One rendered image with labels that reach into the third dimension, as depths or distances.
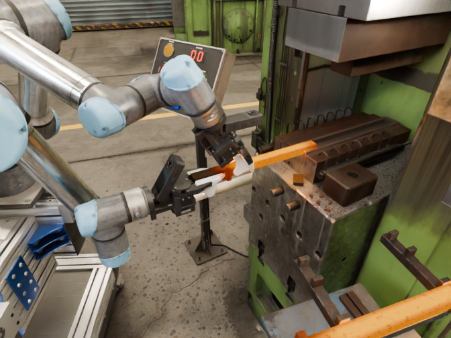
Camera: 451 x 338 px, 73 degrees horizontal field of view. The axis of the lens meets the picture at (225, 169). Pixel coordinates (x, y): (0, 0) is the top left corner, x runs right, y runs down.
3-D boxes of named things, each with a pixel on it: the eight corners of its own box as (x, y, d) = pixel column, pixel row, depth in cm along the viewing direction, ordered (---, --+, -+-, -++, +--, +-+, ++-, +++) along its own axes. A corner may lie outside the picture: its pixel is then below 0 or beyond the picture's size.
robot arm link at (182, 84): (166, 55, 64) (197, 48, 60) (192, 94, 72) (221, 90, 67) (148, 80, 60) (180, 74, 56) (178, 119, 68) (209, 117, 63)
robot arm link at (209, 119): (207, 89, 70) (223, 101, 64) (215, 103, 74) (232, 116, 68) (182, 109, 70) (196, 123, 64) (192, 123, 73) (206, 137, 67)
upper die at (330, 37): (337, 63, 70) (347, 18, 65) (284, 45, 85) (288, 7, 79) (445, 43, 87) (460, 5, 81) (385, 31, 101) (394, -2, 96)
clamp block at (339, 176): (343, 208, 82) (348, 189, 78) (321, 190, 88) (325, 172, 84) (374, 194, 87) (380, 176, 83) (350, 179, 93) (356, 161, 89)
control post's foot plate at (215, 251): (196, 267, 175) (195, 257, 170) (182, 241, 191) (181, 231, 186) (229, 253, 184) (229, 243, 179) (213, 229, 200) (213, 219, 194)
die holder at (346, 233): (307, 315, 103) (333, 221, 78) (247, 241, 131) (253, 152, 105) (411, 253, 125) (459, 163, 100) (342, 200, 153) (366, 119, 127)
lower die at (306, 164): (312, 184, 91) (317, 160, 86) (273, 153, 105) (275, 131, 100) (403, 149, 107) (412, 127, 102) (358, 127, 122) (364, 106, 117)
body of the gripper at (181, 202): (186, 194, 84) (143, 207, 79) (184, 168, 79) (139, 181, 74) (198, 210, 78) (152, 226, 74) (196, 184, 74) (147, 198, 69)
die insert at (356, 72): (349, 77, 80) (355, 53, 77) (329, 70, 86) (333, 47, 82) (421, 62, 92) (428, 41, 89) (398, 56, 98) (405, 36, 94)
